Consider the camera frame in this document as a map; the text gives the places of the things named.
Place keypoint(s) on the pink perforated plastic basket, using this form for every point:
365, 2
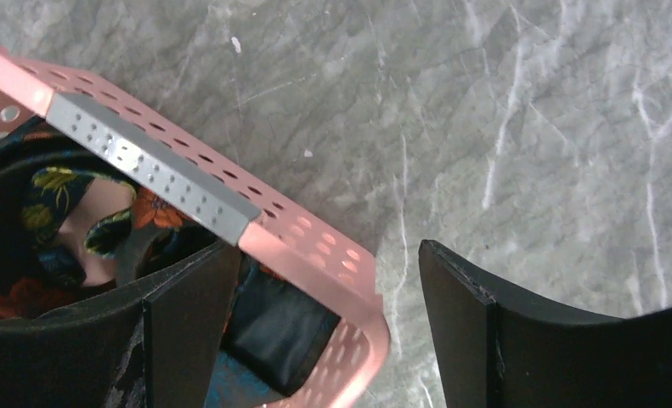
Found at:
224, 198

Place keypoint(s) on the black tie orange flowers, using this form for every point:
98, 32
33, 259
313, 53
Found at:
273, 333

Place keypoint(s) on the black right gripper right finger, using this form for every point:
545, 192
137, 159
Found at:
501, 345

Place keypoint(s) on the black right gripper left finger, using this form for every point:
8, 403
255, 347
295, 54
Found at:
150, 343

